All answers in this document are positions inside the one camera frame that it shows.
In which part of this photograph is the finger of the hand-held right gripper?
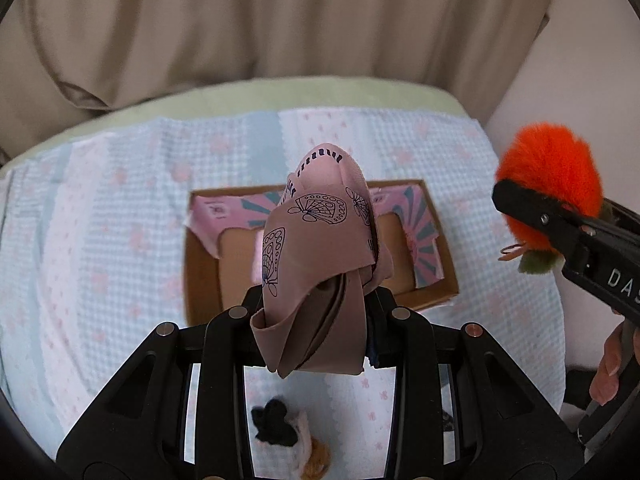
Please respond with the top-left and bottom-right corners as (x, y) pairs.
(492, 178), (602, 267)

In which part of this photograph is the blue and pink waffle blanket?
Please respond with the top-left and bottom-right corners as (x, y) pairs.
(0, 107), (568, 480)

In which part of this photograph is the orange plush fruit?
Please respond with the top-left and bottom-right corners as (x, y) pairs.
(495, 122), (607, 276)

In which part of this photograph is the pink butterfly print cloth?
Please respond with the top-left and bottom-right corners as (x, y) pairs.
(250, 142), (396, 380)

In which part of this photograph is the cardboard box with pink flaps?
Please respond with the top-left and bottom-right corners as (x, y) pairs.
(184, 178), (460, 328)

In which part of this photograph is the small doll with black bow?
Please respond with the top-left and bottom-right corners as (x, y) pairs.
(250, 399), (332, 479)

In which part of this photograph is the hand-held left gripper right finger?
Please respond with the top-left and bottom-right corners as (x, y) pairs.
(364, 287), (587, 480)

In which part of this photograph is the person's right hand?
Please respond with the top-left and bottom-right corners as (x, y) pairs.
(589, 322), (636, 407)

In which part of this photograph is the light green bed sheet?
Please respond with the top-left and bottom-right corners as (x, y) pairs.
(0, 76), (482, 182)

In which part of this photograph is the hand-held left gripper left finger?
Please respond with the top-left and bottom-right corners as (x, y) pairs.
(56, 285), (267, 480)

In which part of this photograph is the beige curtain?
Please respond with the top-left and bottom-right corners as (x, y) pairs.
(0, 0), (552, 162)

